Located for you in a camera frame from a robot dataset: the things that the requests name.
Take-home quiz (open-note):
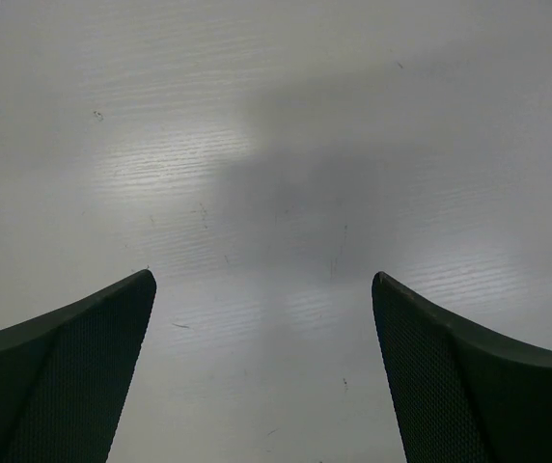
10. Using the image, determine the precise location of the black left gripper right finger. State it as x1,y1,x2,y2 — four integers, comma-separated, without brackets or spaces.
372,272,552,462

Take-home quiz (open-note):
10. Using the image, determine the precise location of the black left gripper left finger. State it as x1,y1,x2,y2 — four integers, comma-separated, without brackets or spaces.
0,269,156,462

